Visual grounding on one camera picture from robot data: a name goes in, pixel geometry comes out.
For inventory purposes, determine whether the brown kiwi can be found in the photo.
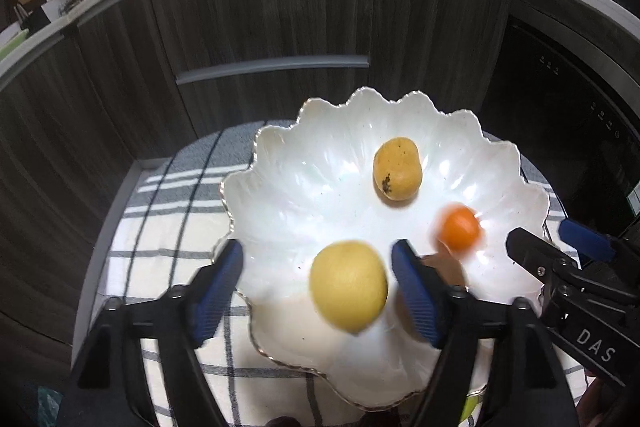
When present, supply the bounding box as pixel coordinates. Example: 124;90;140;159
394;254;468;338

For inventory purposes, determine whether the orange mandarin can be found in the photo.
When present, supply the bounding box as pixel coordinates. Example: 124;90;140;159
436;204;484;256

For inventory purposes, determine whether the yellow lemon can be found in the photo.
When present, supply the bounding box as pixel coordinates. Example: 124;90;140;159
308;241;388;335

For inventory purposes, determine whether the green apple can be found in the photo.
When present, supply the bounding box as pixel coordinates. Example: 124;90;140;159
459;395;483;427

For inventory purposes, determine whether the person right hand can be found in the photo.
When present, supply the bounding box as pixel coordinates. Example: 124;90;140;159
576;377;616;427

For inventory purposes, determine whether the black white checked tablecloth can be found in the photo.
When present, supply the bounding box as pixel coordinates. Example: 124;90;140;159
96;118;591;427

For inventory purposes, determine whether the black dishwasher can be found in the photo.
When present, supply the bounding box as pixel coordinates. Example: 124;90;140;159
480;17;639;235

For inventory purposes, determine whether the white scalloped ceramic bowl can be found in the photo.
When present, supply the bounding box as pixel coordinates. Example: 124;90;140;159
220;88;550;411

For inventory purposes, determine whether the grey drawer handle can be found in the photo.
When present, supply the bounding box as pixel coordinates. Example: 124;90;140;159
176;54;370;86

